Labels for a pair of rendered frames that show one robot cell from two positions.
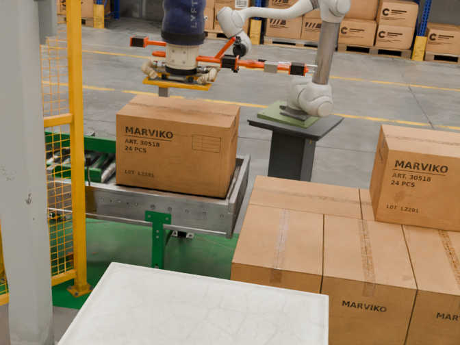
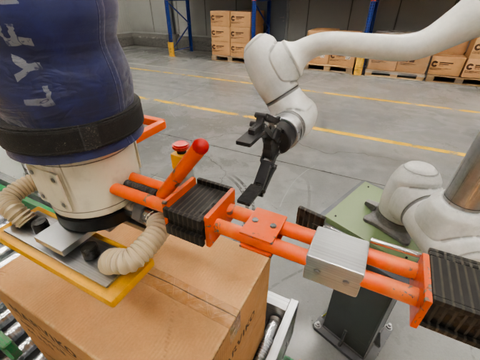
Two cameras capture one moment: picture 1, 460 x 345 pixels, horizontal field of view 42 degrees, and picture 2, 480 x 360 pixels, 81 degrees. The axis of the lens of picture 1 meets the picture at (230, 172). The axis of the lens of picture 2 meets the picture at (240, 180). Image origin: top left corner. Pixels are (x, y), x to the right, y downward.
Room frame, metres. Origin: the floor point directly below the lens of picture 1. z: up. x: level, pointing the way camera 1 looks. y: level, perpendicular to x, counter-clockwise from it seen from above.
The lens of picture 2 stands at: (2.75, -0.14, 1.53)
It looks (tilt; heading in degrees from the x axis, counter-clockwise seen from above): 33 degrees down; 21
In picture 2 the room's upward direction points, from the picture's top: straight up
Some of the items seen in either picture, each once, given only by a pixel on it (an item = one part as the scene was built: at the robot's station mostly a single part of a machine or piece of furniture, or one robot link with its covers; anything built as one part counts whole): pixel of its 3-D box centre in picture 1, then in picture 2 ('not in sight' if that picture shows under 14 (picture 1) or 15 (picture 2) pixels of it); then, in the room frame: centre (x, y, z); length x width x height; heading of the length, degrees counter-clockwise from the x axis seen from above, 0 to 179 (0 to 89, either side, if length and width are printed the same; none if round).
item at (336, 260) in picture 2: (270, 67); (336, 259); (3.04, -0.16, 1.24); 0.07 x 0.07 x 0.04; 84
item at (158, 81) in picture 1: (177, 80); (66, 242); (2.99, 0.31, 1.14); 0.34 x 0.10 x 0.05; 84
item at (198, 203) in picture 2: (229, 61); (200, 209); (3.06, 0.05, 1.24); 0.10 x 0.08 x 0.06; 174
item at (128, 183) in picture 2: not in sight; (141, 188); (3.07, 0.18, 1.24); 0.07 x 0.02 x 0.02; 84
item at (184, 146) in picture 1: (179, 144); (148, 311); (3.11, 0.29, 0.75); 0.60 x 0.40 x 0.40; 83
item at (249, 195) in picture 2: not in sight; (250, 194); (3.22, 0.02, 1.17); 0.07 x 0.03 x 0.01; 174
